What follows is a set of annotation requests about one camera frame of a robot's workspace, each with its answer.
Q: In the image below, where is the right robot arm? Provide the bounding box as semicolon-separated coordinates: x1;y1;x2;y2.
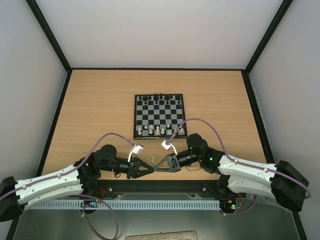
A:
154;133;310;212

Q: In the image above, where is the black chess pieces row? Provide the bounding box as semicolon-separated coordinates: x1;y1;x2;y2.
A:
134;93;183;106

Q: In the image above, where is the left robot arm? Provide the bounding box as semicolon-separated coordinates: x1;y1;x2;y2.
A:
0;144;154;222

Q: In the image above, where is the black and silver chessboard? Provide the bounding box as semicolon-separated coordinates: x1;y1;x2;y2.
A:
133;97;188;140

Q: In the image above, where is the left controller board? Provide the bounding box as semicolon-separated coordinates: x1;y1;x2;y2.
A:
78;198;104;209

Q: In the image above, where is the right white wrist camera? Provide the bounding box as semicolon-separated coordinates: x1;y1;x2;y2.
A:
161;139;178;155

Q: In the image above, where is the white chess pieces pile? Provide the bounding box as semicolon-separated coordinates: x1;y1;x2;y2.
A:
146;156;155;163

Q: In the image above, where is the right green controller board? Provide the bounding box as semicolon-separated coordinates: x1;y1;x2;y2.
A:
221;198;244;210

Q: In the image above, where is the black aluminium frame rail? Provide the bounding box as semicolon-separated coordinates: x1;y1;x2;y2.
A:
0;180;307;240

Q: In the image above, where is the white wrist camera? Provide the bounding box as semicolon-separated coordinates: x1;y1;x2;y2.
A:
161;139;178;155
127;143;144;163

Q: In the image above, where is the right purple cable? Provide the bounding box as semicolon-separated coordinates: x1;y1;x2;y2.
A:
169;118;312;216

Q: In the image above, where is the light blue cable duct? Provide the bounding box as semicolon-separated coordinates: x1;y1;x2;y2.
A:
32;199;221;211

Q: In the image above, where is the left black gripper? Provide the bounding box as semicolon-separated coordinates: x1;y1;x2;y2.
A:
101;155;154;178

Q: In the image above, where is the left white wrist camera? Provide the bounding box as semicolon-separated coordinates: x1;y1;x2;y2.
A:
127;143;144;163

